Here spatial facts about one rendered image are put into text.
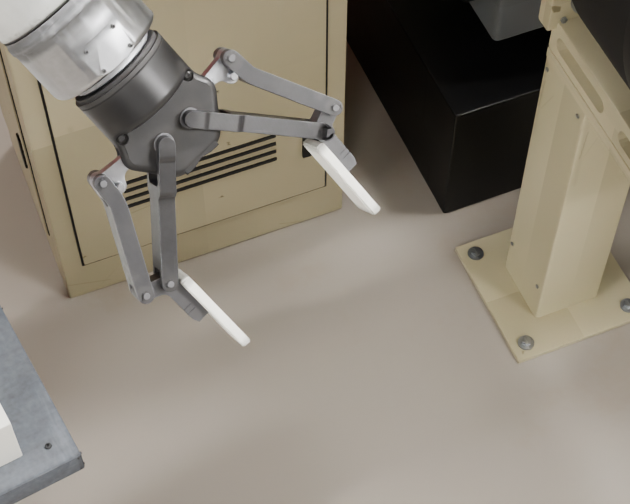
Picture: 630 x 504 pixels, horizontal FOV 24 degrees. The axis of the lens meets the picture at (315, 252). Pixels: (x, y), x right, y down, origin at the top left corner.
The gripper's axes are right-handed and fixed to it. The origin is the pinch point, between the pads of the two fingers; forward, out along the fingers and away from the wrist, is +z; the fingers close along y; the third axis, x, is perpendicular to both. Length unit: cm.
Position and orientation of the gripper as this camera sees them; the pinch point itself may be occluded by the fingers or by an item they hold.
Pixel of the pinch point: (296, 263)
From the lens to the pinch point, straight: 107.3
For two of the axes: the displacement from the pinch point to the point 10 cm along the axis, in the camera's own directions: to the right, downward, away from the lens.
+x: -3.6, -2.1, 9.1
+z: 6.2, 6.8, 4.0
